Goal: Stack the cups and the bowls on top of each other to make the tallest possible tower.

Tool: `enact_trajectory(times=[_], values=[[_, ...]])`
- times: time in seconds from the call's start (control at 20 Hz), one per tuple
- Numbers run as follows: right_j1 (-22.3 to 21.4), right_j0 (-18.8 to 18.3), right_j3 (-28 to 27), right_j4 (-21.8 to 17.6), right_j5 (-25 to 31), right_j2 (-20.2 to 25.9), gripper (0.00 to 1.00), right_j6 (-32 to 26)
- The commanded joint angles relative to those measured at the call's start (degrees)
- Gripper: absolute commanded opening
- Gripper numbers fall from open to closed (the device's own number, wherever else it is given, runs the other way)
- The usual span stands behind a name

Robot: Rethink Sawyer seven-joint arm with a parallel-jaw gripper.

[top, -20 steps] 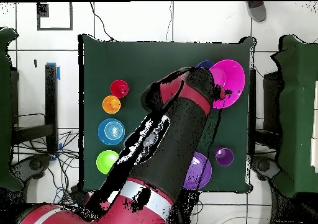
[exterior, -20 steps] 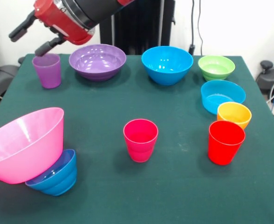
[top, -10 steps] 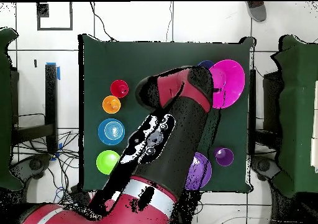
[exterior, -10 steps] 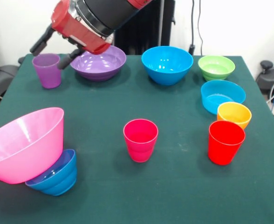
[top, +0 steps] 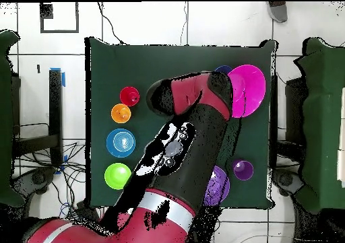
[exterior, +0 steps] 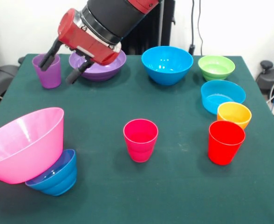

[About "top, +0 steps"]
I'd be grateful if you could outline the small dark blue plastic bowl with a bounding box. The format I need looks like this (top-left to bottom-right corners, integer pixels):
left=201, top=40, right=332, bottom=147
left=214, top=65, right=233, bottom=75

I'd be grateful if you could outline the red plastic cup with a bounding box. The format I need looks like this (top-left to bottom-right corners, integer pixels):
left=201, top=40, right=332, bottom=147
left=119, top=85, right=140, bottom=107

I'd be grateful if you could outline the large pink plastic bowl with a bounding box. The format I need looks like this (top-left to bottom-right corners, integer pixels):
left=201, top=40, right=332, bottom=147
left=227, top=64, right=267, bottom=119

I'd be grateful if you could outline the dark square floor frame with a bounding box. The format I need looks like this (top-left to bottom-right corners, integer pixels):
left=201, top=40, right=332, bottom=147
left=39, top=1, right=80, bottom=34

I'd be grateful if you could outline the gray shoe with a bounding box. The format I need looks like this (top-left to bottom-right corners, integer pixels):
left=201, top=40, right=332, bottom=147
left=266, top=1, right=288, bottom=24

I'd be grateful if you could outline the tangle of floor cables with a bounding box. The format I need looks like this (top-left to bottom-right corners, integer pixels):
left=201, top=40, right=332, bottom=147
left=13, top=141, right=87, bottom=219

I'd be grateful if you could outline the orange plastic cup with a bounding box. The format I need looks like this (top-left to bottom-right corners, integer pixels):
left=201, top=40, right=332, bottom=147
left=111, top=103, right=132, bottom=125

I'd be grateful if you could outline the purple plastic cup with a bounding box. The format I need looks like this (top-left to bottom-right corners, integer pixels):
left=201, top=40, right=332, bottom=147
left=232, top=159, right=255, bottom=181

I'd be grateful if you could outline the black power adapter box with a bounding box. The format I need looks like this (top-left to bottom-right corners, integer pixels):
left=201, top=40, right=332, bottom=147
left=76, top=201, right=100, bottom=223

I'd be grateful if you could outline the green plastic bowl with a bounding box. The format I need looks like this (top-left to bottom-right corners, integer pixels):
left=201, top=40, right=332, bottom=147
left=104, top=162, right=133, bottom=190

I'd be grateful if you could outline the green cloth covered side table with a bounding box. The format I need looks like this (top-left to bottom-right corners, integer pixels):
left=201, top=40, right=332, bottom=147
left=0, top=29, right=25, bottom=207
left=293, top=37, right=345, bottom=214

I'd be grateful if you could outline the shallow light blue plastic bowl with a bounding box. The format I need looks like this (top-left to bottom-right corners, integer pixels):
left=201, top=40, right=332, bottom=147
left=106, top=128, right=136, bottom=158

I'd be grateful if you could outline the thin black floor cable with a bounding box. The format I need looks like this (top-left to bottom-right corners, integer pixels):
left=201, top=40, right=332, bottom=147
left=96, top=1, right=126, bottom=45

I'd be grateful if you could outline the purple plastic bowl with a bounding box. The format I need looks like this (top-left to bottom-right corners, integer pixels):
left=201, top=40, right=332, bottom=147
left=203, top=165, right=230, bottom=207

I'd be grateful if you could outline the dark green tablecloth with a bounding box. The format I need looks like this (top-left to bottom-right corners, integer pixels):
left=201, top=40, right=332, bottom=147
left=84, top=36, right=278, bottom=210

